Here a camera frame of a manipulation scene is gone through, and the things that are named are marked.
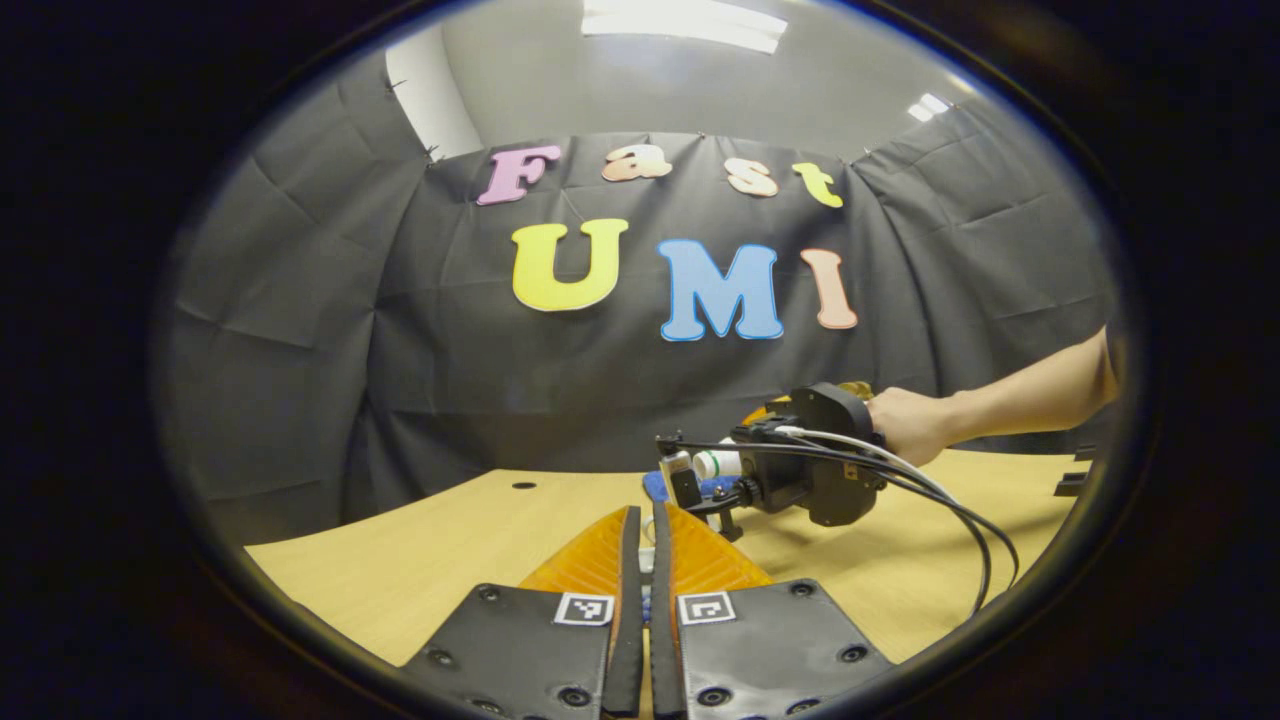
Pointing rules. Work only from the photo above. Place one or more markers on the ceiling light panel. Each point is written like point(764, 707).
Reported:
point(690, 22)
point(928, 105)

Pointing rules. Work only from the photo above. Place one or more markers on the blue towel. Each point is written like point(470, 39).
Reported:
point(655, 488)

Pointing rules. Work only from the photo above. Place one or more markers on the black backdrop cloth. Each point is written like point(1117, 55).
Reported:
point(400, 350)

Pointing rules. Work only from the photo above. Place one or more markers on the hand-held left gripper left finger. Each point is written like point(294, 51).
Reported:
point(625, 620)

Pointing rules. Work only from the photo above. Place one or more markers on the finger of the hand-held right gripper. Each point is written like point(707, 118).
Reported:
point(768, 412)

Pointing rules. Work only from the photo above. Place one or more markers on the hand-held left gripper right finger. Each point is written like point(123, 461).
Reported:
point(665, 620)

